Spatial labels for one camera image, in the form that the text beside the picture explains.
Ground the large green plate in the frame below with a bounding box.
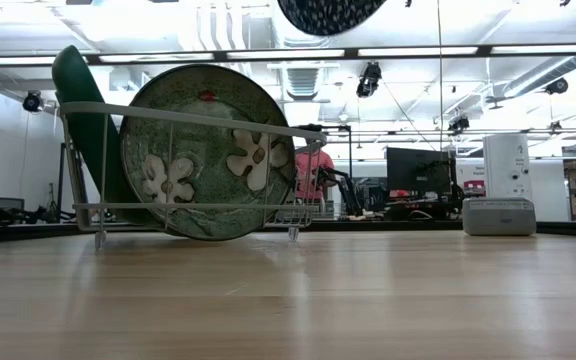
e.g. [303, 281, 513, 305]
[51, 44, 162, 227]

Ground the black monitor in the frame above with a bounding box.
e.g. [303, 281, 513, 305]
[386, 146, 458, 201]

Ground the black aluminium table frame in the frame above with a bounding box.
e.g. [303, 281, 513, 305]
[0, 219, 576, 246]

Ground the black ceiling camera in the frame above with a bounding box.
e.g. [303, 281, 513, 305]
[21, 89, 45, 114]
[544, 77, 569, 96]
[448, 114, 471, 135]
[356, 62, 384, 99]

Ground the grey wire dish rack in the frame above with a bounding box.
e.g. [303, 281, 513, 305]
[58, 101, 329, 251]

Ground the green floral ceramic plate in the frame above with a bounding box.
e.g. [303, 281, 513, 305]
[119, 63, 298, 243]

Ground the small grey white box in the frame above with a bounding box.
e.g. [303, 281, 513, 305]
[461, 196, 538, 238]

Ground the white box device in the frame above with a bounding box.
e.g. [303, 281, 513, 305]
[482, 132, 533, 200]

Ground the dark blue speckled plate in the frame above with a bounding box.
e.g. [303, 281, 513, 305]
[276, 0, 390, 38]

